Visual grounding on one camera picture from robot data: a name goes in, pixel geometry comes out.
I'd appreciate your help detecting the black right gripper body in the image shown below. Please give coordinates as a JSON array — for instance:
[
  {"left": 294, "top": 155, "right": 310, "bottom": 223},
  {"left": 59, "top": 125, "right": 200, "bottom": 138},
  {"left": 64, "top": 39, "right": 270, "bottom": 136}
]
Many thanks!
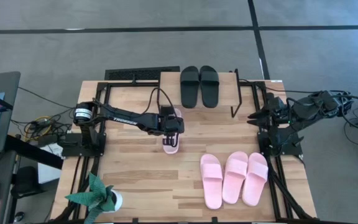
[{"left": 265, "top": 92, "right": 291, "bottom": 129}]

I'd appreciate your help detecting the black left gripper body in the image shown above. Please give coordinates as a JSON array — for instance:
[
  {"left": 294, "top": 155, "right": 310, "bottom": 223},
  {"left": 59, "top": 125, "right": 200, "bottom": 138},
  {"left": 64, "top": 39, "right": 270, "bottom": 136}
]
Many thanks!
[{"left": 157, "top": 106, "right": 185, "bottom": 137}]

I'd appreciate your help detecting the pink foam slide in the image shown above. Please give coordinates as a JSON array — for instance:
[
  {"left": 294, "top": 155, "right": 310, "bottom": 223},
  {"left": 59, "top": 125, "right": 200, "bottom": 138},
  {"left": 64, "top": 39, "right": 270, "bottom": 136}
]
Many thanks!
[
  {"left": 222, "top": 151, "right": 249, "bottom": 205},
  {"left": 242, "top": 152, "right": 269, "bottom": 207},
  {"left": 200, "top": 153, "right": 224, "bottom": 210},
  {"left": 162, "top": 107, "right": 183, "bottom": 155}
]

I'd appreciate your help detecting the black foam slide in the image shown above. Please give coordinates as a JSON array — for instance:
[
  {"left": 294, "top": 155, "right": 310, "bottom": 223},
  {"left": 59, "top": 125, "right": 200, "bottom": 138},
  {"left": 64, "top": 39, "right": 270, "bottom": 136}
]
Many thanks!
[
  {"left": 199, "top": 65, "right": 220, "bottom": 109},
  {"left": 180, "top": 65, "right": 201, "bottom": 109}
]

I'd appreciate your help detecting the black perforated floor grille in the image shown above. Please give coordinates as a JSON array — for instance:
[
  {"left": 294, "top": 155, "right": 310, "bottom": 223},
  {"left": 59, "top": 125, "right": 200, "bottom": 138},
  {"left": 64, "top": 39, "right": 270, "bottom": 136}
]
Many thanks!
[{"left": 104, "top": 65, "right": 181, "bottom": 81}]

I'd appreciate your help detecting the green plant in white pot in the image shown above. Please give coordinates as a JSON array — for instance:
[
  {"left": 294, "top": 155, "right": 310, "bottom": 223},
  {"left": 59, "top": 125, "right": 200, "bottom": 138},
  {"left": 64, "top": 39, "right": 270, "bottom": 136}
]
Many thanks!
[{"left": 64, "top": 172, "right": 124, "bottom": 224}]

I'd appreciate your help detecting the white box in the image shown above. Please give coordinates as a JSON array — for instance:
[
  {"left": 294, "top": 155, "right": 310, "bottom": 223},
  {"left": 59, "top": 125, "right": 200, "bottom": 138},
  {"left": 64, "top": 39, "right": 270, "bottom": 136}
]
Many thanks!
[{"left": 37, "top": 144, "right": 63, "bottom": 184}]

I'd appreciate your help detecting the black stool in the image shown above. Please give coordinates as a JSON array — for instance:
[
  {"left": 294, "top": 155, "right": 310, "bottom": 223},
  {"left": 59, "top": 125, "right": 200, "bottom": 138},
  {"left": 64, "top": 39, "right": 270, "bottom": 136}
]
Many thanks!
[{"left": 11, "top": 166, "right": 46, "bottom": 200}]

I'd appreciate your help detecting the wooden shelf with black frame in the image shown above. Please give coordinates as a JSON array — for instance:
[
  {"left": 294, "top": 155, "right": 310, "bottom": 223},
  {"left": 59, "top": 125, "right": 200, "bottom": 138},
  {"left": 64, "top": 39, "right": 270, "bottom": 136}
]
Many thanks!
[{"left": 158, "top": 68, "right": 243, "bottom": 118}]

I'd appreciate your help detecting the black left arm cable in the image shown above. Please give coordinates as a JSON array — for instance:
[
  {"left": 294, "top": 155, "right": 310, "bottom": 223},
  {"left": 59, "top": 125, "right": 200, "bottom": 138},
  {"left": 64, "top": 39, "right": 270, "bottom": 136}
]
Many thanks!
[{"left": 140, "top": 87, "right": 175, "bottom": 118}]

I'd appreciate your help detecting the black aluminium rig frame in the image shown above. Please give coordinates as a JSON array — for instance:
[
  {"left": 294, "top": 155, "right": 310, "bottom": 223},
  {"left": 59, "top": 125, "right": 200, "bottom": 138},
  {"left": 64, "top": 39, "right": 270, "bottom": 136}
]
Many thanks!
[{"left": 53, "top": 79, "right": 318, "bottom": 224}]

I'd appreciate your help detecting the yellow and black cable bundle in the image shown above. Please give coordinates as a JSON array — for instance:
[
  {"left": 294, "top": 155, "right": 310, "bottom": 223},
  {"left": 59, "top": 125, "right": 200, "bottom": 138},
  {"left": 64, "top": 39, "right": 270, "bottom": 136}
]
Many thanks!
[{"left": 11, "top": 114, "right": 74, "bottom": 144}]

